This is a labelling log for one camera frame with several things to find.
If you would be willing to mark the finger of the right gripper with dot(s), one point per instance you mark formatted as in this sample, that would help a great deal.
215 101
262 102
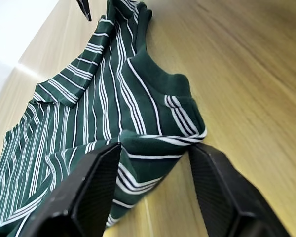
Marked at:
85 9

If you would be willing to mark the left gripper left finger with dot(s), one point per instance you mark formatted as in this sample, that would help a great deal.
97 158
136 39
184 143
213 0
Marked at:
84 192

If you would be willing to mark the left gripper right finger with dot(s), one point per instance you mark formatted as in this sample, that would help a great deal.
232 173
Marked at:
227 195

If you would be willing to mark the green striped T-shirt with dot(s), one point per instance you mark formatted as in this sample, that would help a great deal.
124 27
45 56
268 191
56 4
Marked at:
93 118

